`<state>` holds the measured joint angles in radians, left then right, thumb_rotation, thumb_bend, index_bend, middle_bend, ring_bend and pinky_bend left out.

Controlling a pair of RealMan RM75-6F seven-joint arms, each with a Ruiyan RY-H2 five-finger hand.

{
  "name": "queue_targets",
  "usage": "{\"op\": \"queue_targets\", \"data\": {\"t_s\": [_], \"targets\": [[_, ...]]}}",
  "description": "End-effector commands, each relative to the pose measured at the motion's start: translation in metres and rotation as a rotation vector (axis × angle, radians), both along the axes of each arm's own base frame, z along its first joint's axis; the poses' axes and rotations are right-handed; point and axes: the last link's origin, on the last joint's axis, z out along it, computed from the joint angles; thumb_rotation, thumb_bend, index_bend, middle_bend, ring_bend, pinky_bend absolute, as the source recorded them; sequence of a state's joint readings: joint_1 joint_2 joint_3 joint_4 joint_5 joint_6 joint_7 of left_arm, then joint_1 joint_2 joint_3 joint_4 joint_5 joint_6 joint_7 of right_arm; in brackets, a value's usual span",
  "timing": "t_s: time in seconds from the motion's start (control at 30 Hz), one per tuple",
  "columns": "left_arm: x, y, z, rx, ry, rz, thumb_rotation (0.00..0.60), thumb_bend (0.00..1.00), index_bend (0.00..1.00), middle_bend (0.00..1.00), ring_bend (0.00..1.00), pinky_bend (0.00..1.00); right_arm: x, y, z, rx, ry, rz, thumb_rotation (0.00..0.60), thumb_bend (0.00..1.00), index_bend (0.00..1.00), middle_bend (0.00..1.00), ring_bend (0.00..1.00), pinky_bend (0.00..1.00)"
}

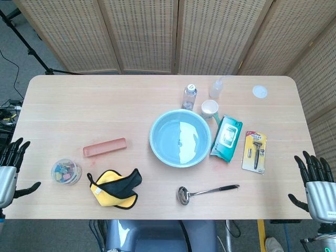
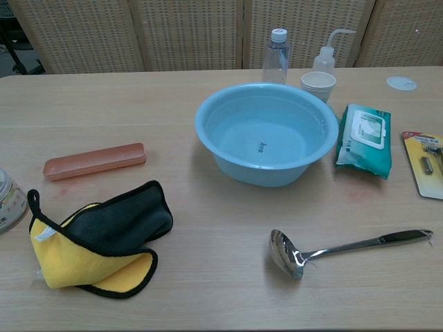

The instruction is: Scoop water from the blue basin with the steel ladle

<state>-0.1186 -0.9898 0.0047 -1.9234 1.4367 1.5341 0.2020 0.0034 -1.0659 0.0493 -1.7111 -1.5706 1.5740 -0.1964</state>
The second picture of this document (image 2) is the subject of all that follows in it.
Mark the stainless steel ladle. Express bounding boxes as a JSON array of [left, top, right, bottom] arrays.
[[269, 228, 434, 280]]

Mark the light blue plastic basin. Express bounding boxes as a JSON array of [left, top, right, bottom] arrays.
[[194, 82, 340, 188]]

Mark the clear plastic bottle white cap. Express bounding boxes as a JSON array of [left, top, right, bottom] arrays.
[[262, 28, 290, 85]]

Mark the white paper cup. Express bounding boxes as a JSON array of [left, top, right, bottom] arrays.
[[300, 71, 337, 104]]

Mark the salmon pink cutlery case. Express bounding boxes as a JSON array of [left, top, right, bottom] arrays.
[[42, 142, 147, 182]]

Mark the wicker folding screen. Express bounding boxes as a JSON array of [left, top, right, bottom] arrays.
[[6, 0, 443, 74]]

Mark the green wet wipes pack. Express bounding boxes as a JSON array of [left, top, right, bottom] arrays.
[[334, 103, 393, 180]]

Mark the translucent squeeze wash bottle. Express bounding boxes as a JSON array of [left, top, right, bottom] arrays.
[[312, 29, 356, 77]]

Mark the yellow and grey microfiber cloth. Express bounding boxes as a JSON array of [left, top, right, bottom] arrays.
[[27, 180, 174, 299]]

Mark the white round plastic lid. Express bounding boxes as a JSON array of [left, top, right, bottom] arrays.
[[386, 75, 418, 92]]

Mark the yellow razor blister pack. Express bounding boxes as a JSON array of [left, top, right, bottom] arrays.
[[401, 130, 443, 201]]

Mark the clear jar of binder clips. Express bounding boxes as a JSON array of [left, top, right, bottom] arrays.
[[0, 167, 28, 234]]

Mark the black tripod stand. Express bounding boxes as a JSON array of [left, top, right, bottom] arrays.
[[0, 20, 44, 75]]

